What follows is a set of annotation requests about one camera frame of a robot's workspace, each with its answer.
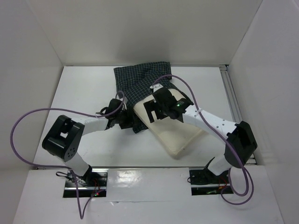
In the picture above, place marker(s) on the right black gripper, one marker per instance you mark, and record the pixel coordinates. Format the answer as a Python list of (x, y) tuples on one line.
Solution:
[(153, 108)]

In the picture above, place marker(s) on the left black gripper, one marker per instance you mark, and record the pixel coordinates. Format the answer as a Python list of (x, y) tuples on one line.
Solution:
[(129, 121)]

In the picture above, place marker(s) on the dark checked pillowcase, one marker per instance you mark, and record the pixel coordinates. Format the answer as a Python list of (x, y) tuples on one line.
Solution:
[(135, 81)]

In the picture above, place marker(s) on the cream pillow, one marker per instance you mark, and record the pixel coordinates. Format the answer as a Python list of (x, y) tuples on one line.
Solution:
[(172, 134)]

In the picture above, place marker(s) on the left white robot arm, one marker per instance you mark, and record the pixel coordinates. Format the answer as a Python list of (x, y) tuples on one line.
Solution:
[(63, 139)]

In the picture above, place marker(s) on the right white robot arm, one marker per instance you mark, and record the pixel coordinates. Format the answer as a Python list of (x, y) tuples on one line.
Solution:
[(239, 140)]

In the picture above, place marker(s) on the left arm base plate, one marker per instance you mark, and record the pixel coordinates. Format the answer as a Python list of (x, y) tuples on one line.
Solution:
[(98, 187)]

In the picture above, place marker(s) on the aluminium rail at right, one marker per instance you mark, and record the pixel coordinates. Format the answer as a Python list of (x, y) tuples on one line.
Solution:
[(232, 100)]

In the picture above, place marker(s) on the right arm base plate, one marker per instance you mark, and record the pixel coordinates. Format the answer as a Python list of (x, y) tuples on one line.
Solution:
[(203, 184)]

